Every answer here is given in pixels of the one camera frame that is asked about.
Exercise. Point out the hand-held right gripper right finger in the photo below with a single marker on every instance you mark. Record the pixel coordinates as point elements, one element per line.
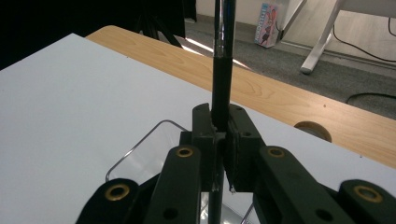
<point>244,155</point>

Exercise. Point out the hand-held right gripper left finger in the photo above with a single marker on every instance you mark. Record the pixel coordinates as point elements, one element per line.
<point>204,137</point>

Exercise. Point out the clear plastic container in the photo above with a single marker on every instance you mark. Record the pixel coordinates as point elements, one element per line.
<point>146,158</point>

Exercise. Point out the black pen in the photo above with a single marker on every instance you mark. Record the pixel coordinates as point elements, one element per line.
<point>222,77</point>

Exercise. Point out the wooden table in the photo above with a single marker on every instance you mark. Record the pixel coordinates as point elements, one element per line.
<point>264,90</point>

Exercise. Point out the black tripod stand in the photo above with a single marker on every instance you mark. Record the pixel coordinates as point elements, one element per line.
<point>162,31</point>

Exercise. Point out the colourful printed box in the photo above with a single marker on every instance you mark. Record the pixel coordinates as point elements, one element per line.
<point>267,25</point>

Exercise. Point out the dark curtain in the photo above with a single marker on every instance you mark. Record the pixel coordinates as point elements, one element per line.
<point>62,21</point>

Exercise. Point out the white table leg frame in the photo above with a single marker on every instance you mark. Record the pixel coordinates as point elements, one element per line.
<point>323,34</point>

